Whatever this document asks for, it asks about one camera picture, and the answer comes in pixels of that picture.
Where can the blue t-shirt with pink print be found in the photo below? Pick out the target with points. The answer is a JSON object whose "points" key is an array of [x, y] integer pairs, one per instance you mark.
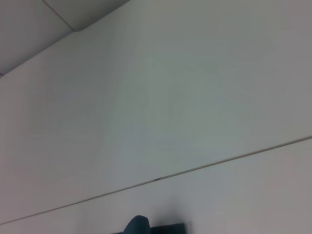
{"points": [[139, 225]]}

